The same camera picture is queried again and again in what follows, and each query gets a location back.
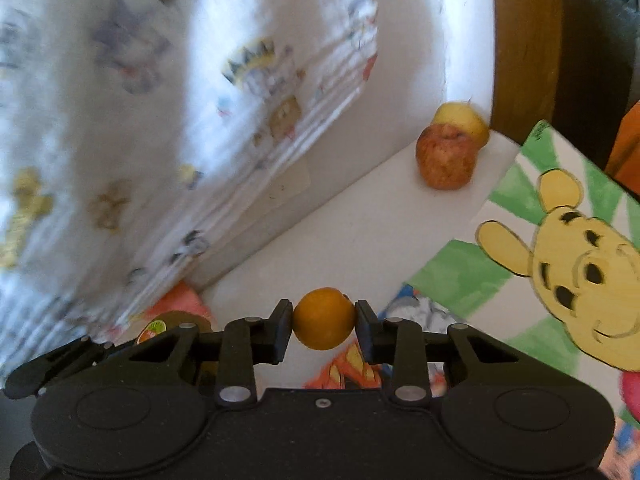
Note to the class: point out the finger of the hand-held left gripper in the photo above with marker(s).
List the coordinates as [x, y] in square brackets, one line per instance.
[60, 367]

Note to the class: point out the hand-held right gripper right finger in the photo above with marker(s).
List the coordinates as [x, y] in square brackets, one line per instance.
[366, 335]

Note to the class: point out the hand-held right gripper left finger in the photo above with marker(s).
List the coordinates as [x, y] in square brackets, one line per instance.
[282, 335]

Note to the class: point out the small orange kumquat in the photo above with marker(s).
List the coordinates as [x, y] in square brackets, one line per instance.
[324, 317]

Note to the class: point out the brown kiwi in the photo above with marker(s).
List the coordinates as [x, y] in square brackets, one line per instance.
[167, 321]

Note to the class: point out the red apple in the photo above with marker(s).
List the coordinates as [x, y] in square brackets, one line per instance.
[445, 157]

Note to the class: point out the yellow bear drawing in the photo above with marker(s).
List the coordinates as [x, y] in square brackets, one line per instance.
[575, 260]

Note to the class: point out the yellow apple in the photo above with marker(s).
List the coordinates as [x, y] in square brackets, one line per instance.
[462, 117]

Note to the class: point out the white printed blanket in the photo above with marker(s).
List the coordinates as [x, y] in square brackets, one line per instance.
[125, 135]

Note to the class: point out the wooden door frame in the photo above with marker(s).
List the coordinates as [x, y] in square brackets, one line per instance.
[525, 35]

